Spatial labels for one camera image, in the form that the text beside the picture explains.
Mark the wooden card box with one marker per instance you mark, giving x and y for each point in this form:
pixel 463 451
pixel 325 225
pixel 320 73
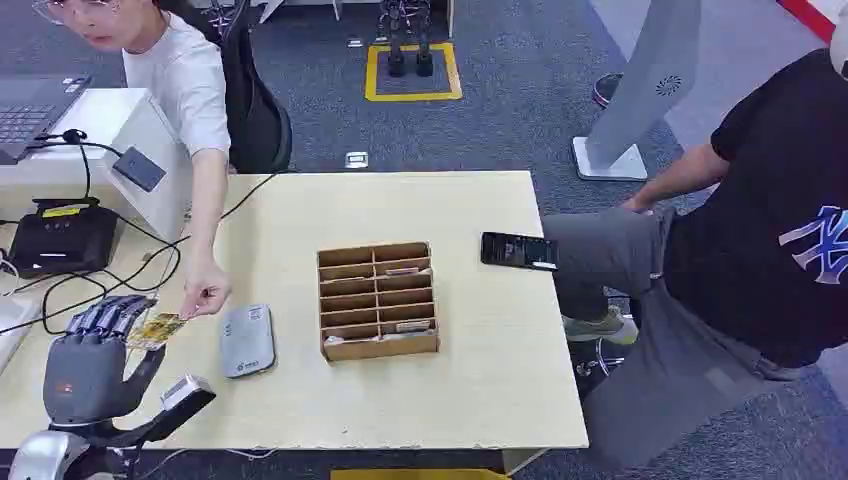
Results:
pixel 378 301

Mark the person in white shirt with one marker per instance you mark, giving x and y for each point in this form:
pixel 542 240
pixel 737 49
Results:
pixel 185 86

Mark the person in black shirt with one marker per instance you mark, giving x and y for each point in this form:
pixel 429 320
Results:
pixel 762 265

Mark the person's hand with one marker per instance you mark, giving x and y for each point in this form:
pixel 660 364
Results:
pixel 205 291

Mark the dark shoe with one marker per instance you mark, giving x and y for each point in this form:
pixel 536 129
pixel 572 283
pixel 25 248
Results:
pixel 606 89

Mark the black box device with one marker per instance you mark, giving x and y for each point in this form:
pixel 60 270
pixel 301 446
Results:
pixel 63 238

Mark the grey laptop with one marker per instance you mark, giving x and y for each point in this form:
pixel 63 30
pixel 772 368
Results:
pixel 30 116

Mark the black office chair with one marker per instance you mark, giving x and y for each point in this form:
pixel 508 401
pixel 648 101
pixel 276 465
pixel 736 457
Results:
pixel 255 112

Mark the chrome stool base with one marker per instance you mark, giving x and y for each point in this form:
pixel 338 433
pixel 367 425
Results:
pixel 599 363

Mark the black smartphone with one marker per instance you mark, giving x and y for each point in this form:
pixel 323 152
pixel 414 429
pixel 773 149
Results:
pixel 519 251

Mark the black robot legs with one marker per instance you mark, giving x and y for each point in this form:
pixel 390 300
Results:
pixel 405 40

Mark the yellow floor tape square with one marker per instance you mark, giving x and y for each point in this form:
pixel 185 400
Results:
pixel 371 79

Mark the white cabinet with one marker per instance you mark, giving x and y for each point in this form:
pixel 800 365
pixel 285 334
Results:
pixel 132 126

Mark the yellow printed card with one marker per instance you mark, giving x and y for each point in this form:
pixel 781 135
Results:
pixel 158 329

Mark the white floor stand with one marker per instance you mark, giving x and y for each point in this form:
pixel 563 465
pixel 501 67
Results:
pixel 636 86

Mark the grey flat device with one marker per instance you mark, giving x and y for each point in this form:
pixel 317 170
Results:
pixel 248 341

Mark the silver floor socket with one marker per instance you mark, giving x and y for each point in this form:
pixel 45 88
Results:
pixel 356 160

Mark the black power adapter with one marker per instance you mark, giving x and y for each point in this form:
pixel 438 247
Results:
pixel 138 169

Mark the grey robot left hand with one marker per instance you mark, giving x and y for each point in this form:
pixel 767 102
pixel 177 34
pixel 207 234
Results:
pixel 86 384

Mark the card in box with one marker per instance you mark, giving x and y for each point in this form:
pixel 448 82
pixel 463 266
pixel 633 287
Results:
pixel 334 340
pixel 402 271
pixel 413 326

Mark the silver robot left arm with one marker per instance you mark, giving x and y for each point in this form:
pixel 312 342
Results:
pixel 43 457

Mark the white keyboard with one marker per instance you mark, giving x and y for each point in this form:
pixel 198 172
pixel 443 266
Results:
pixel 12 328

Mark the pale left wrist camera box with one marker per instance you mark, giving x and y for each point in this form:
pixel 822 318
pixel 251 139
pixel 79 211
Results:
pixel 185 391

